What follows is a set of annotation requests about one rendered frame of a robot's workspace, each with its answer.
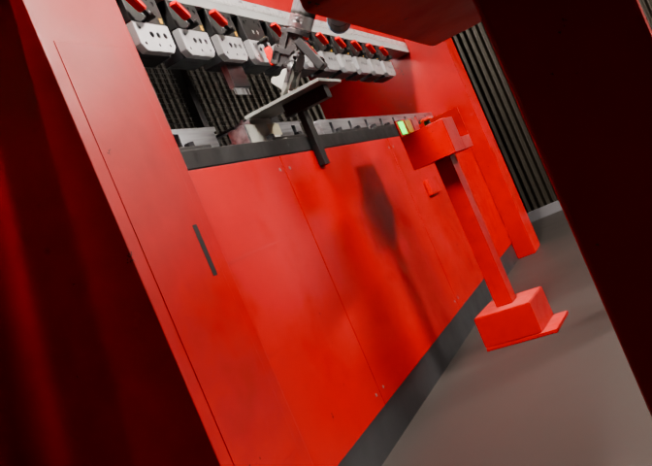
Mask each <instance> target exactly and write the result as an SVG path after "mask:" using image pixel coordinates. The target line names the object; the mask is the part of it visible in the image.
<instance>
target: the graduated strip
mask: <svg viewBox="0 0 652 466"><path fill-rule="evenodd" d="M209 1H213V2H216V3H220V4H225V5H229V6H233V7H237V8H242V9H246V10H250V11H254V12H257V13H262V14H266V15H270V16H274V17H282V18H286V19H289V16H290V13H287V12H284V11H280V10H276V9H272V8H268V7H265V6H261V5H257V4H253V3H249V2H246V1H242V0H209ZM313 25H314V26H319V27H323V28H327V29H330V28H329V26H328V24H327V22H325V21H321V20H317V19H315V20H314V23H313ZM344 33H347V34H351V35H356V36H360V37H364V38H368V39H372V40H377V41H381V42H384V43H388V44H392V45H397V46H401V47H405V48H407V47H408V46H407V44H406V43H404V42H400V41H396V40H392V39H388V38H385V37H381V36H377V35H374V34H370V33H366V32H362V31H358V30H355V29H351V28H349V29H348V30H347V31H346V32H344Z"/></svg>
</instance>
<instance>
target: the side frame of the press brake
mask: <svg viewBox="0 0 652 466"><path fill-rule="evenodd" d="M0 466H313V463H312V461H311V459H310V455H309V453H308V450H307V448H306V446H305V443H304V441H303V439H302V436H301V434H300V432H299V429H298V427H297V425H296V422H295V420H294V417H293V415H292V414H291V411H290V409H289V407H288V404H287V402H286V400H285V397H284V395H283V393H282V390H281V388H280V386H279V383H278V381H277V377H276V375H275V373H274V370H273V368H272V366H271V363H270V361H269V358H268V356H267V354H266V352H265V350H264V348H263V345H262V343H261V341H260V338H259V336H258V334H257V331H256V329H255V327H254V324H253V322H252V320H251V317H250V315H249V313H248V310H247V308H246V306H245V302H244V299H243V297H242V295H241V293H240V291H239V289H238V286H237V284H236V282H235V279H234V277H233V275H232V272H231V270H230V268H229V265H228V263H227V261H226V258H225V256H224V254H223V251H222V249H221V247H220V244H219V242H218V241H217V238H216V236H215V233H214V231H213V229H212V225H211V223H210V220H209V218H208V216H207V213H206V211H205V209H204V206H203V204H202V202H201V199H200V197H199V195H198V192H197V190H196V188H195V185H194V183H193V181H192V179H191V177H190V174H189V172H188V170H187V167H186V165H185V163H184V160H183V158H182V156H181V153H180V151H179V147H178V145H177V143H176V140H175V138H174V136H173V133H172V131H171V129H170V126H169V124H168V122H167V119H166V118H165V115H164V113H163V111H162V108H161V106H160V104H159V101H158V99H157V97H156V94H155V92H154V90H153V87H152V85H151V83H150V80H149V78H148V76H147V72H146V70H145V67H144V65H143V63H142V60H141V58H140V56H139V54H138V52H137V49H136V47H135V45H134V42H133V40H132V38H131V35H130V33H129V31H128V28H127V26H126V24H125V21H124V19H123V17H122V14H121V12H120V10H119V7H118V5H117V4H116V1H115V0H0Z"/></svg>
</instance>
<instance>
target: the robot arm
mask: <svg viewBox="0 0 652 466"><path fill-rule="evenodd" d="M314 19H315V14H311V13H308V12H306V11H305V10H304V9H303V7H302V4H301V2H300V0H293V4H292V8H291V12H290V16H289V20H288V23H287V26H289V27H287V28H285V27H281V28H280V31H281V36H280V40H279V43H277V44H276V45H275V46H274V50H273V54H272V58H271V62H270V63H272V64H275V65H276V66H279V67H283V68H287V69H283V70H282V71H281V73H280V75H279V76H277V77H272V79H271V83H272V84H273V85H275V86H276V87H278V88H279V89H281V95H280V97H281V96H283V95H285V94H287V93H288V90H292V91H293V90H295V89H296V88H298V85H299V83H300V79H301V77H302V73H303V67H304V63H305V56H306V57H307V58H308V59H309V60H310V61H311V62H312V63H313V66H314V67H315V68H317V69H319V70H324V69H325V68H326V67H327V66H328V64H327V63H326V62H325V59H324V58H323V57H322V56H320V55H319V54H318V53H317V52H316V51H315V50H314V49H313V48H312V46H311V45H310V44H309V43H308V42H307V41H306V40H305V39H304V38H303V37H307V38H309V37H310V32H311V30H312V27H313V23H314ZM327 24H328V26H329V28H330V30H331V31H332V32H334V33H336V34H342V33H344V32H346V31H347V30H348V29H349V27H350V25H351V24H349V23H346V22H342V21H338V20H335V19H331V18H328V17H327ZM295 37H296V38H295Z"/></svg>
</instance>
